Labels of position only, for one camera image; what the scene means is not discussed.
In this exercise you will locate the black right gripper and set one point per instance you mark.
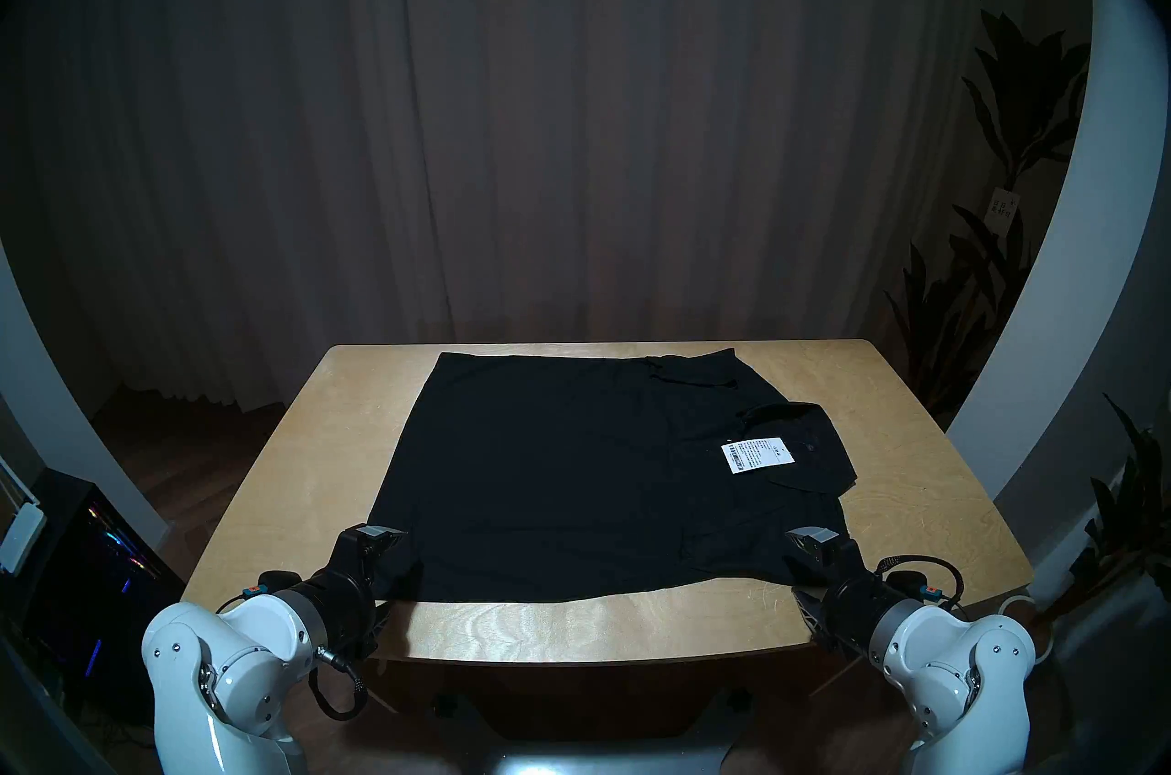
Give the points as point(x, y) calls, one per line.
point(846, 599)

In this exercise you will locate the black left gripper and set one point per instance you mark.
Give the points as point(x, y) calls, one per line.
point(348, 590)

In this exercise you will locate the black polo shirt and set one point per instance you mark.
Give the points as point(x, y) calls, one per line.
point(567, 490)

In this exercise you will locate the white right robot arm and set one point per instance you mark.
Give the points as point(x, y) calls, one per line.
point(951, 673)

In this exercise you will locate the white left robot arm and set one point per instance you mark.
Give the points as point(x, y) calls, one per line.
point(220, 673)

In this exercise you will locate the white paper shirt label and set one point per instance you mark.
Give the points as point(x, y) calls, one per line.
point(755, 454)

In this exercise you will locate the white round plant pot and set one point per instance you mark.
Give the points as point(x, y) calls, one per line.
point(1011, 607)

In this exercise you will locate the black computer tower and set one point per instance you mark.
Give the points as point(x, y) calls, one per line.
point(91, 581)

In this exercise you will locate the small dark leafy plant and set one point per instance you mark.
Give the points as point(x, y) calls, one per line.
point(1134, 508)

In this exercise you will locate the white curved arch panel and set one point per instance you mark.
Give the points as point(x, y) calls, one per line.
point(55, 416)
point(1079, 252)

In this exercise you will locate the white plant tag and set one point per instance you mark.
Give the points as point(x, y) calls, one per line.
point(1003, 206)

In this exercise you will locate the brown pleated curtain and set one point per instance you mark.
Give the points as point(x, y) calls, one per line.
point(549, 142)

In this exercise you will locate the tall dark leafy plant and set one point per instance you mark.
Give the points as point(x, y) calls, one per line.
point(1015, 106)

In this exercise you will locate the grey metal pedestal base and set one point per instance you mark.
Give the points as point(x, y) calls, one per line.
point(595, 750)

